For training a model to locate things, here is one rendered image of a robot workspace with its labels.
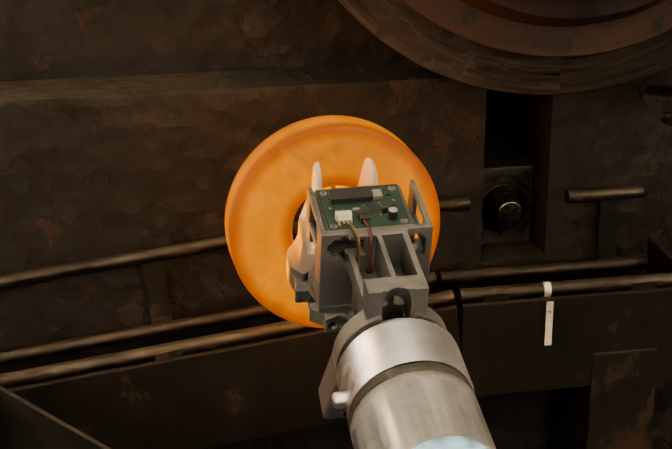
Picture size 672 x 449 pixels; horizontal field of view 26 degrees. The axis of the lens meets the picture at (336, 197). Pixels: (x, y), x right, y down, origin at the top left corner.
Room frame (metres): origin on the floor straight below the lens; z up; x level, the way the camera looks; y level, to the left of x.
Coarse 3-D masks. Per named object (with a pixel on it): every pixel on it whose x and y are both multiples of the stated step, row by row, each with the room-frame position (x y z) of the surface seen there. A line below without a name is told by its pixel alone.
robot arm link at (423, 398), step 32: (384, 384) 0.72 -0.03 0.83; (416, 384) 0.71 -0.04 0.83; (448, 384) 0.72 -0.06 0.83; (352, 416) 0.72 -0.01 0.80; (384, 416) 0.70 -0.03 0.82; (416, 416) 0.69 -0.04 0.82; (448, 416) 0.69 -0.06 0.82; (480, 416) 0.71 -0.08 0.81; (384, 448) 0.68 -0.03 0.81; (416, 448) 0.67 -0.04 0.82; (448, 448) 0.67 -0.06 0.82; (480, 448) 0.67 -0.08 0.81
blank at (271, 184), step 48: (288, 144) 0.96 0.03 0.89; (336, 144) 0.96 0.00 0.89; (384, 144) 0.97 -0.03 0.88; (240, 192) 0.95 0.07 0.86; (288, 192) 0.96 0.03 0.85; (432, 192) 0.98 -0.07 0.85; (240, 240) 0.95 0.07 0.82; (288, 240) 0.95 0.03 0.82; (432, 240) 0.97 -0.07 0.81; (288, 288) 0.95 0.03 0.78
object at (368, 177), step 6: (366, 162) 0.94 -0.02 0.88; (372, 162) 0.93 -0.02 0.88; (366, 168) 0.94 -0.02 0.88; (372, 168) 0.93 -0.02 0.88; (366, 174) 0.94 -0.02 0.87; (372, 174) 0.93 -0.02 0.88; (360, 180) 0.95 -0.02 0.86; (366, 180) 0.94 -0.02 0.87; (372, 180) 0.93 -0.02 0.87; (336, 186) 0.98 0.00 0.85; (342, 186) 0.98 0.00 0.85
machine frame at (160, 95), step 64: (0, 0) 1.18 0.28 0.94; (64, 0) 1.19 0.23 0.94; (128, 0) 1.20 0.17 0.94; (192, 0) 1.21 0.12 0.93; (256, 0) 1.22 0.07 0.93; (320, 0) 1.23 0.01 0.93; (0, 64) 1.18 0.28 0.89; (64, 64) 1.19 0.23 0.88; (128, 64) 1.20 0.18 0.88; (192, 64) 1.21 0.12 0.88; (256, 64) 1.22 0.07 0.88; (320, 64) 1.23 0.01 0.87; (384, 64) 1.24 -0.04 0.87; (0, 128) 1.13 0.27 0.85; (64, 128) 1.14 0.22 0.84; (128, 128) 1.14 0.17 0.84; (192, 128) 1.15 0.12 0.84; (256, 128) 1.16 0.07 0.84; (448, 128) 1.20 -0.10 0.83; (512, 128) 1.32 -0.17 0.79; (576, 128) 1.22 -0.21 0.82; (640, 128) 1.23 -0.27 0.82; (0, 192) 1.12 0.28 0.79; (64, 192) 1.13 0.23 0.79; (128, 192) 1.14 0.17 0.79; (192, 192) 1.15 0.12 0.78; (448, 192) 1.20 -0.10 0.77; (0, 256) 1.12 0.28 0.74; (64, 256) 1.13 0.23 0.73; (192, 256) 1.15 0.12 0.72; (448, 256) 1.20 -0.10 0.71; (512, 256) 1.21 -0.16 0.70; (576, 256) 1.22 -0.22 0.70; (0, 320) 1.12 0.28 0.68; (64, 320) 1.13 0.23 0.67; (128, 320) 1.14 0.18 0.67; (256, 320) 1.16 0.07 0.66; (256, 448) 1.16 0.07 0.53; (320, 448) 1.17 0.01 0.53; (512, 448) 1.21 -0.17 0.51
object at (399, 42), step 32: (352, 0) 1.08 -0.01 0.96; (384, 0) 1.09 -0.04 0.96; (384, 32) 1.09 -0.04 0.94; (416, 32) 1.09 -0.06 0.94; (448, 32) 1.10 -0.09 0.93; (448, 64) 1.10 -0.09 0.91; (480, 64) 1.10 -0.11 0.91; (512, 64) 1.11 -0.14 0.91; (544, 64) 1.11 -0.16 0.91; (576, 64) 1.12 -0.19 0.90; (608, 64) 1.12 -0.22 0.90; (640, 64) 1.13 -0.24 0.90
